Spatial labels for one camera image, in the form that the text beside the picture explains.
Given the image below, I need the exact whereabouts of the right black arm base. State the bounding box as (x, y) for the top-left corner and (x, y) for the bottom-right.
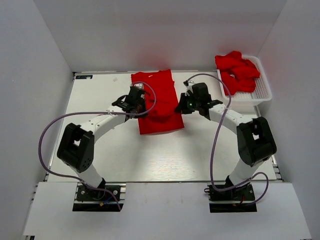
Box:
(204, 183), (257, 213)

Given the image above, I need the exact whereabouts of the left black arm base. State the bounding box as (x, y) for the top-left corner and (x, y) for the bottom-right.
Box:
(72, 183), (126, 212)

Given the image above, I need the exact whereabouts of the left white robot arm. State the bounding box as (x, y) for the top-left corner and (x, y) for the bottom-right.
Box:
(57, 83), (146, 189)

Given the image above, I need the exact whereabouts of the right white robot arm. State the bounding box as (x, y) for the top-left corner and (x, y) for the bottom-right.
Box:
(175, 81), (277, 192)

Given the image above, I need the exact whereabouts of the red t shirt pile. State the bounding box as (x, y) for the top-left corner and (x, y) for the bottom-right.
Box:
(215, 51), (261, 96)

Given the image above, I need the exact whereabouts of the blue table label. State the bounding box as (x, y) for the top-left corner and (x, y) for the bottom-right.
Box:
(75, 75), (93, 80)

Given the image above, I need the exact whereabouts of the white plastic basket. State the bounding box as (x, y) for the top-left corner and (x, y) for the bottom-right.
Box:
(217, 54), (272, 107)

